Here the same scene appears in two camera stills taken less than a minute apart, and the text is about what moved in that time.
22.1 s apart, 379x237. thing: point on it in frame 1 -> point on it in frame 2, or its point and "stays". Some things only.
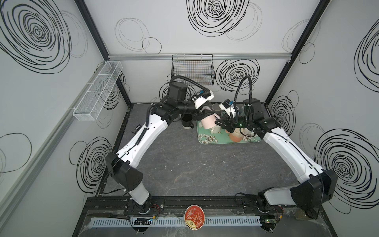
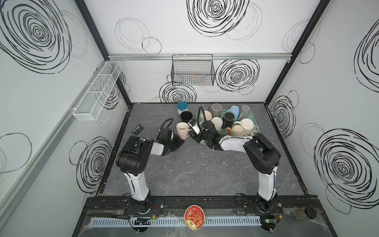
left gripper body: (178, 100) -> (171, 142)
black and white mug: (186, 120) stays
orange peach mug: (236, 136) stays
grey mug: (216, 107) stays
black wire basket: (199, 68) stays
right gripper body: (228, 120) -> (200, 136)
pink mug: (208, 122) -> (183, 130)
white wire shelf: (90, 105) stays
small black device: (136, 129) stays
